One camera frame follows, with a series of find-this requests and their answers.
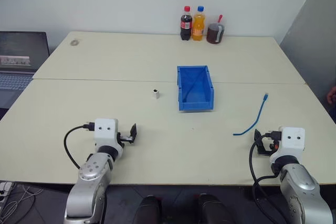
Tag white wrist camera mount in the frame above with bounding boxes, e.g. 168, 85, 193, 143
269, 126, 306, 165
93, 118, 124, 159

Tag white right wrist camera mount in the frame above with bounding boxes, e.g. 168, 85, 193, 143
269, 126, 306, 165

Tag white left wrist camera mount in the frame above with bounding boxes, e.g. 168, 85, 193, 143
93, 118, 124, 159

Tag dark grey laptop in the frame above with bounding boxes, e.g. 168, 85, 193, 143
0, 31, 50, 110

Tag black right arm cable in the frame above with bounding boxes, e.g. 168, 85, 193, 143
249, 132, 288, 224

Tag orange soda bottle blue cap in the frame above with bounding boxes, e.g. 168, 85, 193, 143
192, 5, 206, 41

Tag blue plastic storage bin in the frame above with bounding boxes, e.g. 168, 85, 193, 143
176, 65, 215, 112

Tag grey partition panel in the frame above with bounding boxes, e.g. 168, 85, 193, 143
279, 0, 336, 99

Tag dark rounded shape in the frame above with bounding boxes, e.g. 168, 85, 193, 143
195, 193, 230, 224
132, 195, 162, 224

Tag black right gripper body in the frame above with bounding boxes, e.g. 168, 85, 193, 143
258, 130, 281, 156

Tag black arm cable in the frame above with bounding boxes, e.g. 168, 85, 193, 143
249, 132, 288, 224
64, 122, 96, 170

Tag white power strip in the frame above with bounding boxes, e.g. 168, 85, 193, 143
0, 181, 13, 196

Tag jar of dark brown liquid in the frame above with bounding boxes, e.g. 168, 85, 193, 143
206, 23, 225, 45

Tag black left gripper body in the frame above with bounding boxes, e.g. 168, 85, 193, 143
117, 132, 133, 145

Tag blue Ethernet cable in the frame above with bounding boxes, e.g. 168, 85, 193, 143
233, 92, 269, 136

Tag white floor cables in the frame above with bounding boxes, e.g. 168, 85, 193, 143
0, 184, 44, 223

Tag cola bottle with red cap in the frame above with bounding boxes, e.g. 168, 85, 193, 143
180, 5, 193, 41

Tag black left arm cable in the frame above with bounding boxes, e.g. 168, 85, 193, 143
64, 122, 96, 170

